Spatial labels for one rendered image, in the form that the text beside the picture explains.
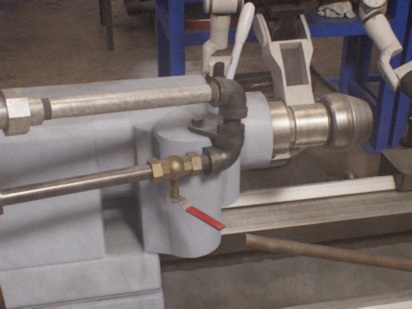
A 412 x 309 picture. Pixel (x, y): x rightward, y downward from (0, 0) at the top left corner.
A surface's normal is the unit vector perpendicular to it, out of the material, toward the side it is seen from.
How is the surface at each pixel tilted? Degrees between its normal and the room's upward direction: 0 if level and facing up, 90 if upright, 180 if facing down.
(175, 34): 90
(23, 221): 70
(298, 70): 60
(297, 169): 0
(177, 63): 90
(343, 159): 0
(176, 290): 6
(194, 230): 90
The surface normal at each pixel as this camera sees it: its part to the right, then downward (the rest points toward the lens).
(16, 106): 0.47, -0.15
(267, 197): 0.14, -0.28
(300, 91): 0.21, -0.04
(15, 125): 0.47, 0.58
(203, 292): -0.18, -0.80
